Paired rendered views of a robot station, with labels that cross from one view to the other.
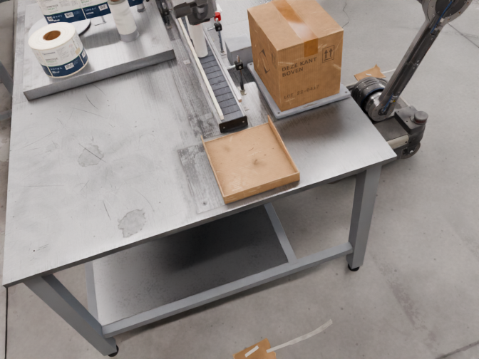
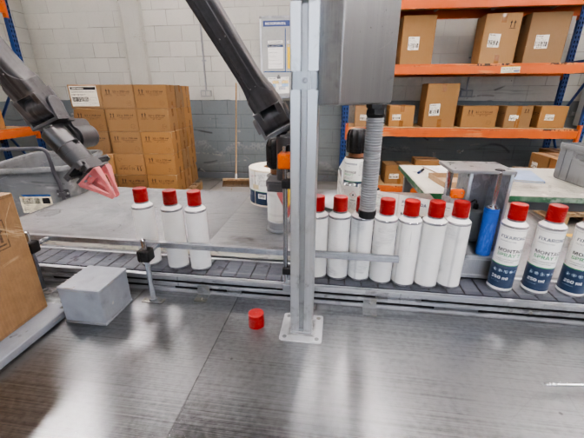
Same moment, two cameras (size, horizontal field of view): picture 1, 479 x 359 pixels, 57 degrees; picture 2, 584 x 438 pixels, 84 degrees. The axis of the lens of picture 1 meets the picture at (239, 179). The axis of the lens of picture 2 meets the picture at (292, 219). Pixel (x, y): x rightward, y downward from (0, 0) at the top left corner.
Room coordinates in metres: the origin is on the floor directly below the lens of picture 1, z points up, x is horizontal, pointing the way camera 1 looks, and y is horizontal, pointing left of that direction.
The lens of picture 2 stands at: (2.23, -0.58, 1.30)
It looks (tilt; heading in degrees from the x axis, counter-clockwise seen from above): 21 degrees down; 107
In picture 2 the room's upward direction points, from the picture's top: straight up
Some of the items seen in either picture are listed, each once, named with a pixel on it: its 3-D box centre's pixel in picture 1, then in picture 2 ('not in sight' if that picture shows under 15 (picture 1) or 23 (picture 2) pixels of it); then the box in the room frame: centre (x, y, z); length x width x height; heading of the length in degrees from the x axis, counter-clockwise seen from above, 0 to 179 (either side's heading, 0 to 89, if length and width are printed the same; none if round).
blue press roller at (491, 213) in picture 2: not in sight; (485, 237); (2.46, 0.23, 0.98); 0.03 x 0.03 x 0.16
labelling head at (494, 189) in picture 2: not in sight; (465, 219); (2.42, 0.27, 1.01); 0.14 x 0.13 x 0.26; 9
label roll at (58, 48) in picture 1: (59, 50); (274, 182); (1.77, 0.66, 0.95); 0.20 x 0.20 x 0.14
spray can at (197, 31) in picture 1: (197, 33); (145, 226); (1.64, 0.06, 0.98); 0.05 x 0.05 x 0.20
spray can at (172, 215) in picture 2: not in sight; (174, 228); (1.72, 0.06, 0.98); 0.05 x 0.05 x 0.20
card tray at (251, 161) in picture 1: (248, 157); not in sight; (1.03, -0.04, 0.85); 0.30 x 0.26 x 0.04; 9
